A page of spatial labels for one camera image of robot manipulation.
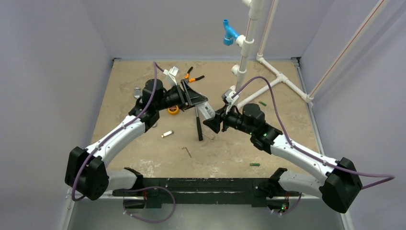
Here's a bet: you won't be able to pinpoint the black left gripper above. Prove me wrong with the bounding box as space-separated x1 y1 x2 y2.
155 80 207 112

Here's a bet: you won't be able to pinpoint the white air conditioner remote control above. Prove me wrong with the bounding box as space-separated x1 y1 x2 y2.
195 102 215 120

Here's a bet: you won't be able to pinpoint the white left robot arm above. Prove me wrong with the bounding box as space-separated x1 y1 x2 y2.
65 79 214 200

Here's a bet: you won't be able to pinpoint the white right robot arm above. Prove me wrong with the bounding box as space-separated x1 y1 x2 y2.
203 103 363 213

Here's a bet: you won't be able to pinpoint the orange black pliers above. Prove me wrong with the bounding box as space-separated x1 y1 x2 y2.
184 67 205 83

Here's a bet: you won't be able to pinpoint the yellow tape measure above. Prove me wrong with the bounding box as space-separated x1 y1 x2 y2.
167 106 180 115

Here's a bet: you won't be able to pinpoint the silver white battery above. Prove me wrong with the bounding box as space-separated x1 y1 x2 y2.
161 130 174 138

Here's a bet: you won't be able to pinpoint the blue pipe fitting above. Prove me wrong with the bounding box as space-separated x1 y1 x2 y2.
223 19 240 46

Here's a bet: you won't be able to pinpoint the claw hammer black handle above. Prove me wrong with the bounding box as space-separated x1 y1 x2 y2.
195 106 203 141

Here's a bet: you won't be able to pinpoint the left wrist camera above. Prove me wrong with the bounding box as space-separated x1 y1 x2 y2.
163 66 179 87

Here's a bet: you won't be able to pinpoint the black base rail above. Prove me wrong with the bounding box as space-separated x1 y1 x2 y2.
113 169 299 209

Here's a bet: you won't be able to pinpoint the white pvc pipe frame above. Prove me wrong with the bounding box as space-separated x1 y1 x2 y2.
231 0 391 109

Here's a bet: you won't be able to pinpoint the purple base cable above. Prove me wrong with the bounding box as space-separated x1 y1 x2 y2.
123 186 177 224

